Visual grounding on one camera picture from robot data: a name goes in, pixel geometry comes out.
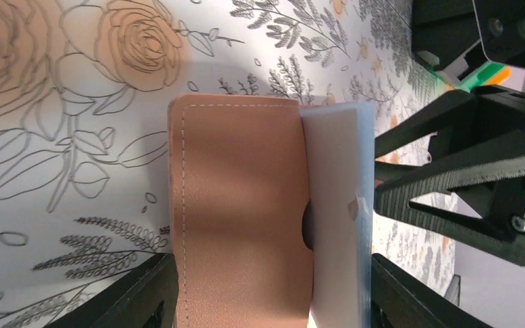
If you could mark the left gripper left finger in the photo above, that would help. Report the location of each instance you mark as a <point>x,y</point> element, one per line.
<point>145,297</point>

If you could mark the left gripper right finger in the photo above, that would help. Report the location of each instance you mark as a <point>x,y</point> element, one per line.
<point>400,300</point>

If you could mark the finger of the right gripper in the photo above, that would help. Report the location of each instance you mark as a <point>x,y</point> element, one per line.
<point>495,190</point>

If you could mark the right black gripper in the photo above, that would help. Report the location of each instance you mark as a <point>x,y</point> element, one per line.
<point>445,40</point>

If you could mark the orange leather card holder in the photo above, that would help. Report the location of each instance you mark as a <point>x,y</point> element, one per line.
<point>272,211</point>

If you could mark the green plastic bin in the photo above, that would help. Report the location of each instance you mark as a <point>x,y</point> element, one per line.
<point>480,76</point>

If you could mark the orange plastic bin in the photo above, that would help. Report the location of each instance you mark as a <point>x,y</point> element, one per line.
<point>500,77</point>

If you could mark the floral table mat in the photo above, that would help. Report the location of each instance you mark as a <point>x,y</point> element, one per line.
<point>84,89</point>

